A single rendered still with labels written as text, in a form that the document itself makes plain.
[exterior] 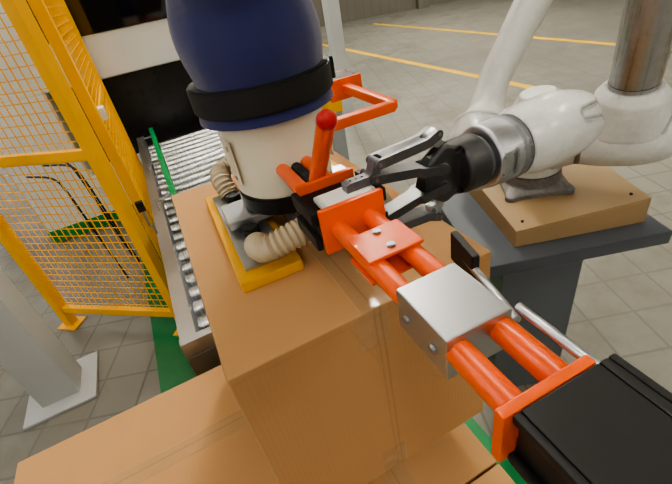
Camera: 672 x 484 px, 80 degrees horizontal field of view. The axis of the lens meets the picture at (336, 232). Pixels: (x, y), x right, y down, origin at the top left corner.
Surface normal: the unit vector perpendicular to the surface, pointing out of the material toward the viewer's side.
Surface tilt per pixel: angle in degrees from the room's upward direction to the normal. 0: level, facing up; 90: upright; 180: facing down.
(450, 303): 1
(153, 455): 0
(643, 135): 96
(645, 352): 0
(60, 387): 90
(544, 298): 90
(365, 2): 90
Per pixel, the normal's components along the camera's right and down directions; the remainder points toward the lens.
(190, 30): -0.50, 0.33
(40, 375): 0.44, 0.44
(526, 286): 0.11, 0.55
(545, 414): -0.17, -0.82
